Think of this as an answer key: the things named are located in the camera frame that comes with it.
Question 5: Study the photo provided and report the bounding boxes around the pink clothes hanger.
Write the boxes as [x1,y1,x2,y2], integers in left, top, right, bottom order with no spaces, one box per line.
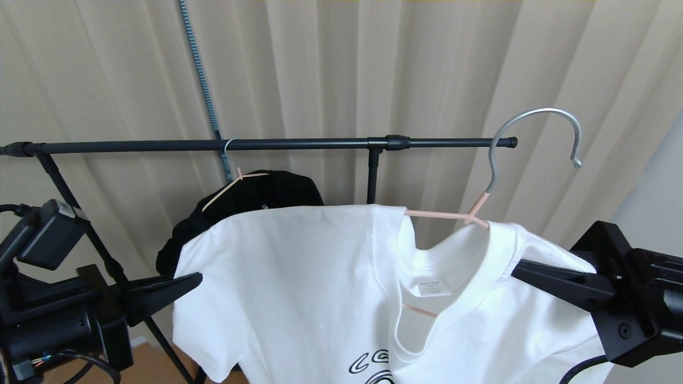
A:
[401,108,583,319]
[201,138,270,214]

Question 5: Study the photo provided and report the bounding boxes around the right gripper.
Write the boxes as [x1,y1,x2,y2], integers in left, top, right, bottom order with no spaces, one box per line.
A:
[570,220,683,369]

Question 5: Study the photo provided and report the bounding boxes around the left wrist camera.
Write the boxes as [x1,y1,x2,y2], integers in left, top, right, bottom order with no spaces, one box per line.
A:
[0,199,99,321]

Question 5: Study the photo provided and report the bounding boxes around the beige curtain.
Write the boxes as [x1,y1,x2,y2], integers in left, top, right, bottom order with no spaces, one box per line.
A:
[0,0,683,342]

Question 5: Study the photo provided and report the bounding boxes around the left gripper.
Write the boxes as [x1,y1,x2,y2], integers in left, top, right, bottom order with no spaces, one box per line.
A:
[0,264,134,372]

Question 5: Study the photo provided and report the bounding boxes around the black shorts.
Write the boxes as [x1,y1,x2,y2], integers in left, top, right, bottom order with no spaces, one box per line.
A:
[156,170,325,278]

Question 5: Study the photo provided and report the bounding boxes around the white garment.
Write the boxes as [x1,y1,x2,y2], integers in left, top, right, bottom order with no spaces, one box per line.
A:
[172,204,614,384]

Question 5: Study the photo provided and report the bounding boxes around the black clothes rack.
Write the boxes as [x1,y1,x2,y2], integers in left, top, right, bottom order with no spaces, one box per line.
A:
[0,135,519,384]

